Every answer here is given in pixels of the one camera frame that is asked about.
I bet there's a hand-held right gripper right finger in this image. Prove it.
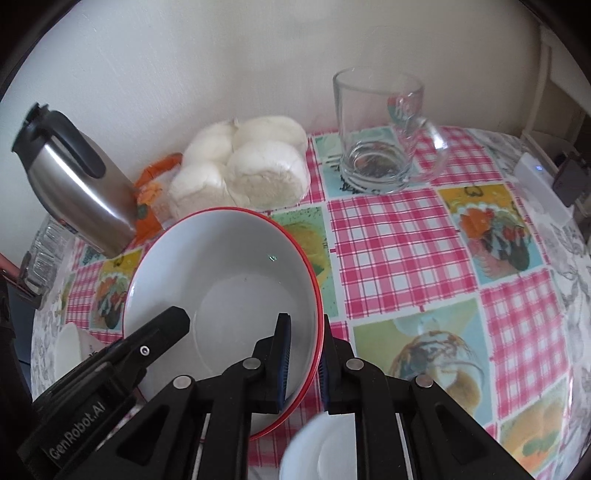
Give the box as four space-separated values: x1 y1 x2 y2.
318 315 539 480

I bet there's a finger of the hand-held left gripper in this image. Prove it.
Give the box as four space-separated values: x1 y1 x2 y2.
85 306 191 400

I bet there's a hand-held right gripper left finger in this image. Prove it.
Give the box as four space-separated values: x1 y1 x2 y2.
108 313 293 480

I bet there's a pale blue floral bowl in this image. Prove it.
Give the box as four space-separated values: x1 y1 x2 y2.
278 413 365 480

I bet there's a white square bowl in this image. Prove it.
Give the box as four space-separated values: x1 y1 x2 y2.
55 322 108 384

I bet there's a red rim strawberry bowl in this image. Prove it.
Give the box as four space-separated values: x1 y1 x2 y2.
122 208 324 439

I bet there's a clear glass cup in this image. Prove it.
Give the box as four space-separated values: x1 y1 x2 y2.
25 222 70 296

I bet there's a pink checked tablecloth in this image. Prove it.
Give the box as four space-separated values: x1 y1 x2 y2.
60 124 578 480

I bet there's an orange snack packet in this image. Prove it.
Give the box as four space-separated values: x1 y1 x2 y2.
134 153 183 238

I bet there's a stainless steel thermos jug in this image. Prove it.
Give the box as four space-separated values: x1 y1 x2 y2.
11 102 139 257

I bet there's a bag of steamed buns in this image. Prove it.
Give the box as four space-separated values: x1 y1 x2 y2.
167 117 311 220

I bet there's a glass mug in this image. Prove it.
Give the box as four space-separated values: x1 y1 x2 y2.
333 67 451 195

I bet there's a black charger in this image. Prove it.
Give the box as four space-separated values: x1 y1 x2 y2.
551 152 591 208

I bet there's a white plastic rack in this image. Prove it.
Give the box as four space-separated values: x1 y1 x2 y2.
522 23 591 153

